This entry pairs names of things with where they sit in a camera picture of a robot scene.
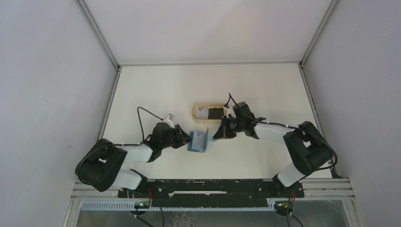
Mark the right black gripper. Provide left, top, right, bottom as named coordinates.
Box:
left=214, top=114, right=245, bottom=139

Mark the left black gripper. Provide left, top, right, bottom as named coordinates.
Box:
left=160, top=124, right=193, bottom=149

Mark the blue card holder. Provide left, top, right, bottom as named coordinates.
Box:
left=187, top=127, right=217, bottom=153

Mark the white card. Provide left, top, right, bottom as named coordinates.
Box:
left=192, top=131, right=205, bottom=150
left=195, top=107, right=209, bottom=120

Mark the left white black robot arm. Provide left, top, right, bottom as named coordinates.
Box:
left=75, top=122, right=192, bottom=197

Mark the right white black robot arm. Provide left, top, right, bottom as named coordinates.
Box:
left=213, top=102, right=337, bottom=197

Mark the black card in tray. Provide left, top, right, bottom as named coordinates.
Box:
left=207, top=108, right=224, bottom=120

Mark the white card in tray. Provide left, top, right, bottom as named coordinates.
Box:
left=195, top=107, right=209, bottom=120

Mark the beige oval tray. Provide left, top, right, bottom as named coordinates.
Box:
left=192, top=103, right=224, bottom=123

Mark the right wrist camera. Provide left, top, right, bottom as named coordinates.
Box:
left=223, top=105, right=236, bottom=118

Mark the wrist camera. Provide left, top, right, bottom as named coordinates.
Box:
left=223, top=105, right=236, bottom=118
left=162, top=113, right=174, bottom=128

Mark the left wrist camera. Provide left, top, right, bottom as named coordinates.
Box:
left=162, top=113, right=174, bottom=128

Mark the left black cable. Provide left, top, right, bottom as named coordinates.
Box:
left=137, top=106, right=164, bottom=141

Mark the black cable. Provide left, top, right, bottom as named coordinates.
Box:
left=223, top=92, right=338, bottom=227
left=137, top=106, right=164, bottom=141

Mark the black mounting base plate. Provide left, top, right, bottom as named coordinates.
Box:
left=117, top=178, right=305, bottom=209

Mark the white toothed cable duct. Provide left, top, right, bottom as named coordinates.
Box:
left=82, top=200, right=277, bottom=212

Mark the right black cable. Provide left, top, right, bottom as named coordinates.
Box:
left=223, top=92, right=338, bottom=227

